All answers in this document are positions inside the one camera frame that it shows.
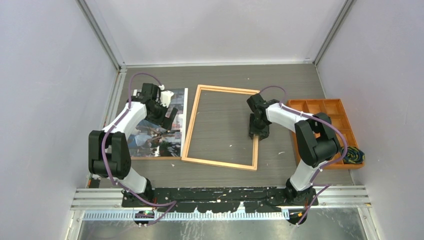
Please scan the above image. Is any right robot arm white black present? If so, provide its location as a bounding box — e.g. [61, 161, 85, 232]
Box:
[246, 93, 343, 205]

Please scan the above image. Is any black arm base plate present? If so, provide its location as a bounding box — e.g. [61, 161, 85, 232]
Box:
[141, 186, 316, 214]

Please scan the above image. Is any glossy colour photo print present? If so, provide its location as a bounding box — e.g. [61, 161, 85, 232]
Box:
[128, 88, 189, 157]

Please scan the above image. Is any orange compartment tray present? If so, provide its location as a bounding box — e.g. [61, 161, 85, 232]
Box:
[287, 99, 365, 170]

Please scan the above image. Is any brown fibreboard backing board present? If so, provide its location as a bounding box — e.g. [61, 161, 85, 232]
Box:
[131, 156, 182, 161]

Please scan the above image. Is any aluminium rail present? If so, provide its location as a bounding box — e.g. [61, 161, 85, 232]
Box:
[70, 185, 372, 211]
[100, 65, 128, 129]

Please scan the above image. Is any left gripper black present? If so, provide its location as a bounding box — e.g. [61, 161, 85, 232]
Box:
[144, 100, 178, 131]

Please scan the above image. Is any aluminium left side rail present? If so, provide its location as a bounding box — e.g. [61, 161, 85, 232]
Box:
[100, 65, 128, 129]

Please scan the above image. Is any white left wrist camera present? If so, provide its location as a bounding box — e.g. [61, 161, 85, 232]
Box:
[159, 85, 175, 108]

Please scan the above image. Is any light wooden picture frame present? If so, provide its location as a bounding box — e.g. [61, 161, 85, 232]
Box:
[181, 84, 260, 172]

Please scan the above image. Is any aluminium front rail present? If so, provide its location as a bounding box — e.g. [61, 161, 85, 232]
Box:
[70, 185, 372, 211]

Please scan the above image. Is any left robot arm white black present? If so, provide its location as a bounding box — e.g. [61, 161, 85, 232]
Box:
[88, 96, 178, 207]

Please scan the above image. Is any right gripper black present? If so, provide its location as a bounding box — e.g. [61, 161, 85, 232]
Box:
[249, 113, 271, 140]

